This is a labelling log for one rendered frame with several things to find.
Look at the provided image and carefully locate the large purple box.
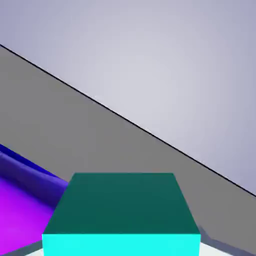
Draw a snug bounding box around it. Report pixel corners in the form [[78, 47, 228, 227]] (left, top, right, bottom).
[[0, 143, 70, 256]]

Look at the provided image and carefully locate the small cyan cube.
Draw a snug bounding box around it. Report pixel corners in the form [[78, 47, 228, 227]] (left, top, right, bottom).
[[41, 172, 202, 256]]

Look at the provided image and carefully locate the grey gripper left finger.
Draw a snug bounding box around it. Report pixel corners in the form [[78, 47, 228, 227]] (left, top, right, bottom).
[[0, 240, 43, 256]]

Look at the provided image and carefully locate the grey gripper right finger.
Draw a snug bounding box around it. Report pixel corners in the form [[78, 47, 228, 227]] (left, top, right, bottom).
[[200, 226, 253, 256]]

